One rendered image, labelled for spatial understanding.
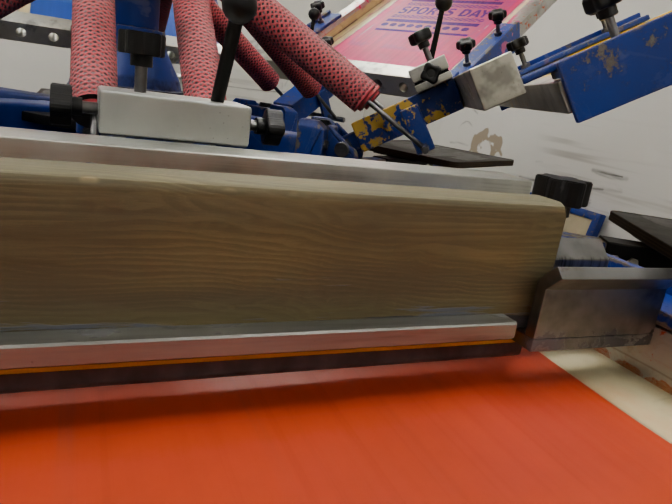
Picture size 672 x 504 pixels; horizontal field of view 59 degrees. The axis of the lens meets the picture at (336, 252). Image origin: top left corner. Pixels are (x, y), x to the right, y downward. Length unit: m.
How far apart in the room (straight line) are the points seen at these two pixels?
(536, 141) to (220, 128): 2.69
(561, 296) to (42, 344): 0.26
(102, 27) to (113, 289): 0.55
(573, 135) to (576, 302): 2.62
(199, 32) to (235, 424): 0.61
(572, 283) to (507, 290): 0.03
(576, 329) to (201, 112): 0.34
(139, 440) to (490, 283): 0.19
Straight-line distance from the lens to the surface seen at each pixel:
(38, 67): 4.39
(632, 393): 0.40
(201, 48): 0.79
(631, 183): 2.72
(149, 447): 0.26
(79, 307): 0.26
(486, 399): 0.34
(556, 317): 0.36
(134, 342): 0.26
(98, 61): 0.73
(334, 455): 0.27
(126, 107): 0.52
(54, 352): 0.26
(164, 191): 0.25
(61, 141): 0.47
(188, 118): 0.53
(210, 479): 0.25
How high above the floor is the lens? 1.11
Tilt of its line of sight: 16 degrees down
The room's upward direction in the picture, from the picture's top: 8 degrees clockwise
